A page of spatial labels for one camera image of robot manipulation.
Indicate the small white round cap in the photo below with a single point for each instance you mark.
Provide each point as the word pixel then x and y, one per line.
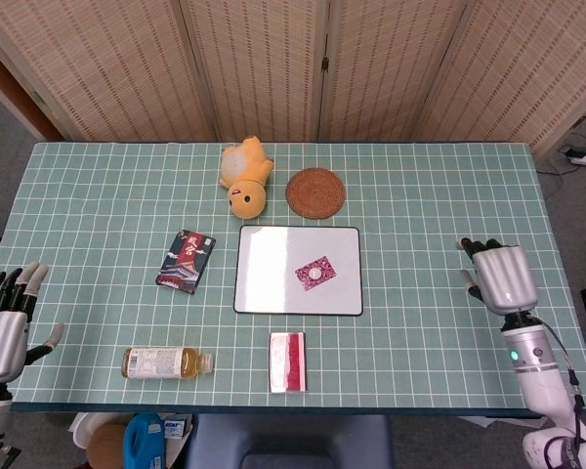
pixel 315 273

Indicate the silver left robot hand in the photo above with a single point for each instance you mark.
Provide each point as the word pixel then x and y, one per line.
pixel 0 337

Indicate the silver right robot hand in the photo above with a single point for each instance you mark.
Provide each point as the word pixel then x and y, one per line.
pixel 505 278

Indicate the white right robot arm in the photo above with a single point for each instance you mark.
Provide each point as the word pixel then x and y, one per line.
pixel 537 381

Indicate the brass screen hinge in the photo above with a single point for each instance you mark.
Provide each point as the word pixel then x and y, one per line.
pixel 324 64
pixel 38 98

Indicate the clear case with red insert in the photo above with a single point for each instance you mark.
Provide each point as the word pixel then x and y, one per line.
pixel 287 362

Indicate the tea bottle with white label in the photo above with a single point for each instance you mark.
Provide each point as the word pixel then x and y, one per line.
pixel 151 363

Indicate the bamboo folding screen panel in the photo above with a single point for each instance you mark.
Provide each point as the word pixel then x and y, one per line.
pixel 517 63
pixel 102 63
pixel 263 63
pixel 381 63

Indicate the blue plastic jug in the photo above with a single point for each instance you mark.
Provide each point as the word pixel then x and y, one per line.
pixel 141 439

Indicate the white blue labelled box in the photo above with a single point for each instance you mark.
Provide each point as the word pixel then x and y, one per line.
pixel 176 429

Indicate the white rectangular board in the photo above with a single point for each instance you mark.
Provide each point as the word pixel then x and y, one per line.
pixel 273 273

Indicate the yellow plush toy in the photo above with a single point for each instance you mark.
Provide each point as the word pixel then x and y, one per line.
pixel 246 195

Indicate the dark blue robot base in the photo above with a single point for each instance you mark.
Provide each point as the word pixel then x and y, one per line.
pixel 293 439

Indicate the small red patterned card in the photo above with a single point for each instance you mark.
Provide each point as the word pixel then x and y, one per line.
pixel 328 268

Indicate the round woven rattan coaster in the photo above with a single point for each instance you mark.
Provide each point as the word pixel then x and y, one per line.
pixel 315 193

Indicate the dark illustrated card box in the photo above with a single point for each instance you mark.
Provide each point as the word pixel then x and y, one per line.
pixel 185 264

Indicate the white plastic object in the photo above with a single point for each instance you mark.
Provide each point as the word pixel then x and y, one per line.
pixel 80 430

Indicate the green checked tablecloth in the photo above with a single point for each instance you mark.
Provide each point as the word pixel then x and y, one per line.
pixel 102 195

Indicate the brown round object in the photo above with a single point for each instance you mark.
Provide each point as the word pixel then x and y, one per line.
pixel 105 447

